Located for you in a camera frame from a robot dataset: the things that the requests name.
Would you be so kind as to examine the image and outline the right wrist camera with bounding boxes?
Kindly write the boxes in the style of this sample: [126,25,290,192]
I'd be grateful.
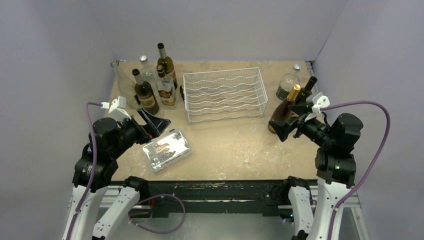
[305,92,331,122]

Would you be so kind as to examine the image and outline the black handled screwdriver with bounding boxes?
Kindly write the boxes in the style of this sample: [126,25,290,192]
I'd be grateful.
[179,85,185,102]

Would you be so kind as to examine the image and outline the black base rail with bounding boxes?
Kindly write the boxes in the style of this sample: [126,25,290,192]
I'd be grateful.
[140,176,318,218]

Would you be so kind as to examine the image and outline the clear bottle silver cap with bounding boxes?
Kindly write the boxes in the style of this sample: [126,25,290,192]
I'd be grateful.
[139,55,160,99]

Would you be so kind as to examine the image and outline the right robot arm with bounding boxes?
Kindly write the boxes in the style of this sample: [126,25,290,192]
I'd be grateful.
[268,105,364,240]

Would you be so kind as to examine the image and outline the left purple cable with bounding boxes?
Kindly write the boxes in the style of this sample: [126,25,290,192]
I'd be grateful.
[65,101,112,240]

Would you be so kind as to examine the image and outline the small dark bottle gold cap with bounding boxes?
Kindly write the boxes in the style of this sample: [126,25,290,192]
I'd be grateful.
[156,64,176,110]

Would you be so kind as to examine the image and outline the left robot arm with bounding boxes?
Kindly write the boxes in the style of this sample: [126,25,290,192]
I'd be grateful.
[62,108,171,240]

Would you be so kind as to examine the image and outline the dark labelled wine bottle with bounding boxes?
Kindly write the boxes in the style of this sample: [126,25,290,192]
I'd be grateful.
[157,42,178,89]

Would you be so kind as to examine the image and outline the clear plastic parts box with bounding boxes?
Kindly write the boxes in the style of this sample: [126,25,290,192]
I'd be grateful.
[142,128,193,173]

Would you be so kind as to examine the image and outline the red bottle gold foil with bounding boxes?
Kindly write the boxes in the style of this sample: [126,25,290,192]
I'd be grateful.
[268,84,301,134]

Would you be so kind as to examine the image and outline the tall clear bottle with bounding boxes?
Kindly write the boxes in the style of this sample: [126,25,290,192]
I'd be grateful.
[110,60,140,110]

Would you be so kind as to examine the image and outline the white wire wine rack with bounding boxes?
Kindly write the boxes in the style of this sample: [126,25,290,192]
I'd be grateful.
[183,67,268,124]

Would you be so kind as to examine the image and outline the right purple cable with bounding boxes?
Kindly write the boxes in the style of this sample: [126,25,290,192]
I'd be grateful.
[319,100,392,240]

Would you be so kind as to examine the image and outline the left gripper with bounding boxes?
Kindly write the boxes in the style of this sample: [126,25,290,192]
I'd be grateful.
[109,106,170,157]

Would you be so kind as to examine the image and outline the dark bottle silver collar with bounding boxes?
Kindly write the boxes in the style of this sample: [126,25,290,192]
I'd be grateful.
[132,68,160,115]

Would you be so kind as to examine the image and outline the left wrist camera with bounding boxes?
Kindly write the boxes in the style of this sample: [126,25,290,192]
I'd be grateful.
[100,95,131,123]

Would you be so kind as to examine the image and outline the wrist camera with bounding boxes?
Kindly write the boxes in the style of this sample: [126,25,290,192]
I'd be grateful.
[305,92,331,122]
[100,95,131,123]

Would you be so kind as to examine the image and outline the dark green bottle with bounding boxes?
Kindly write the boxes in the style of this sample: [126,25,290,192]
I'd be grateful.
[294,76,318,105]

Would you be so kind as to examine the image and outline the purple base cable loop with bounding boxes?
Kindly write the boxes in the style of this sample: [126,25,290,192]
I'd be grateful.
[127,193,186,235]

